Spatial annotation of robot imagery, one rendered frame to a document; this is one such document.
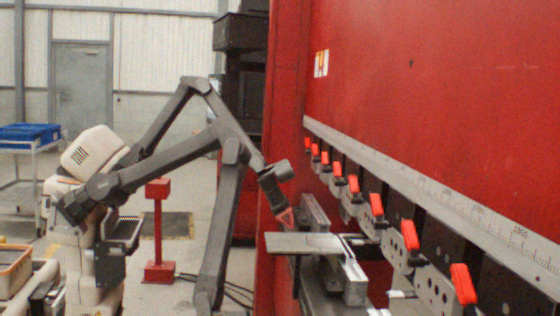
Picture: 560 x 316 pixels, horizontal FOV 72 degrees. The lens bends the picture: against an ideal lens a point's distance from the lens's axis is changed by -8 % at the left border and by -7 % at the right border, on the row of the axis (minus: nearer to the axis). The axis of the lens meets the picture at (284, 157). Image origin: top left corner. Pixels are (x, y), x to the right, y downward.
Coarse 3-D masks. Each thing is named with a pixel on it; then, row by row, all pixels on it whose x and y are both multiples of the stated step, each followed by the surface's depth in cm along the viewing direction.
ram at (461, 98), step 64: (320, 0) 191; (384, 0) 104; (448, 0) 70; (512, 0) 52; (384, 64) 103; (448, 64) 70; (512, 64) 53; (384, 128) 101; (448, 128) 70; (512, 128) 52; (512, 192) 52; (512, 256) 51
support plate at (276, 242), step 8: (272, 232) 157; (272, 240) 149; (280, 240) 149; (288, 240) 150; (296, 240) 150; (304, 240) 151; (272, 248) 141; (280, 248) 142; (288, 248) 142; (296, 248) 143; (304, 248) 143; (312, 248) 143; (320, 248) 144; (328, 248) 144; (336, 248) 145
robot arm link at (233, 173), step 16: (224, 144) 104; (240, 144) 105; (224, 160) 103; (224, 176) 105; (240, 176) 105; (224, 192) 104; (240, 192) 106; (224, 208) 102; (224, 224) 101; (208, 240) 101; (224, 240) 100; (208, 256) 99; (224, 256) 99; (208, 272) 97; (224, 272) 100; (208, 288) 96; (224, 288) 101; (192, 304) 95
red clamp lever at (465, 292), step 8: (456, 264) 58; (464, 264) 58; (456, 272) 58; (464, 272) 57; (456, 280) 57; (464, 280) 56; (456, 288) 57; (464, 288) 56; (472, 288) 56; (464, 296) 55; (472, 296) 55; (464, 304) 55; (472, 304) 55; (472, 312) 54
